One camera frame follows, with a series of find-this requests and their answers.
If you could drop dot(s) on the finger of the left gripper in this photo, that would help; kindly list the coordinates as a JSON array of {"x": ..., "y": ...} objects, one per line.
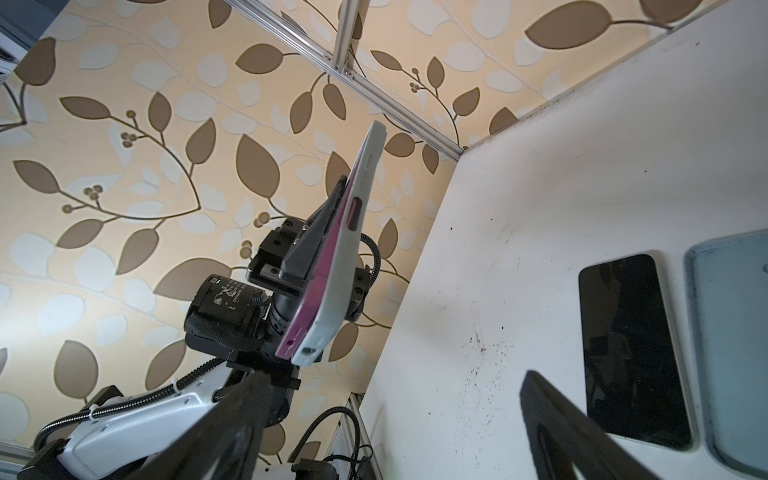
[{"x": 304, "y": 238}]

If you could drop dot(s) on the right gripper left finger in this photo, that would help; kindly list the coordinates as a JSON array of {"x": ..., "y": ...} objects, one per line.
[{"x": 224, "y": 443}]

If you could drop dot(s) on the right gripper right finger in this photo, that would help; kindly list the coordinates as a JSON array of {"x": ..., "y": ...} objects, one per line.
[{"x": 564, "y": 441}]

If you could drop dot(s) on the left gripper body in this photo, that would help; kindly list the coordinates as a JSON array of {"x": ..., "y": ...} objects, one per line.
[{"x": 264, "y": 271}]

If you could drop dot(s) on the black phone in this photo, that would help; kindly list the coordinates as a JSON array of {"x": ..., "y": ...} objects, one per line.
[
  {"x": 632, "y": 380},
  {"x": 325, "y": 301}
]

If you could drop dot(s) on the grey phone case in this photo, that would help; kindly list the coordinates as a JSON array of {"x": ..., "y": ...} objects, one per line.
[{"x": 726, "y": 289}]

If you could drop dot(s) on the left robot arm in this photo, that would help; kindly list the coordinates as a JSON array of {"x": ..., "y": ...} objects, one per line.
[{"x": 113, "y": 436}]

